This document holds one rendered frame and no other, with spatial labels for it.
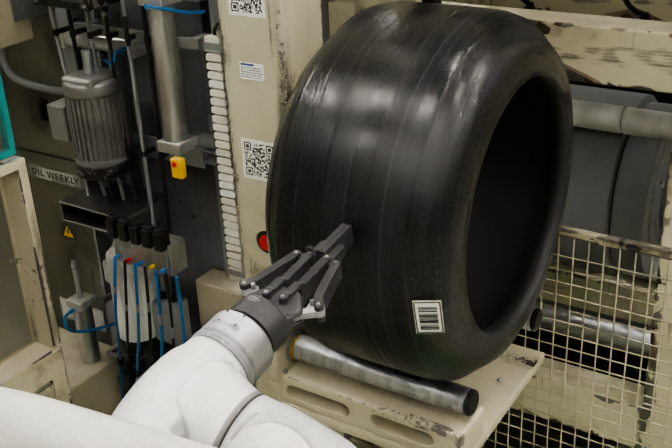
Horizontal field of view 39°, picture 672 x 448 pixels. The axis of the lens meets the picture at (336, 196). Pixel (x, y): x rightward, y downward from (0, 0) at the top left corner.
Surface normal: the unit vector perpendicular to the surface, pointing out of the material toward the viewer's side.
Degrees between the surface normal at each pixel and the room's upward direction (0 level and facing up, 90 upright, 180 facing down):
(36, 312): 90
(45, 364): 90
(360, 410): 90
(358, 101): 44
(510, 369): 0
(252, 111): 90
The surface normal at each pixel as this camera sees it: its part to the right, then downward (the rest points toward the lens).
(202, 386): 0.18, -0.73
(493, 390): -0.04, -0.91
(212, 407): 0.06, -0.59
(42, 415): 0.73, -0.50
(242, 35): -0.54, 0.37
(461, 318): 0.74, 0.32
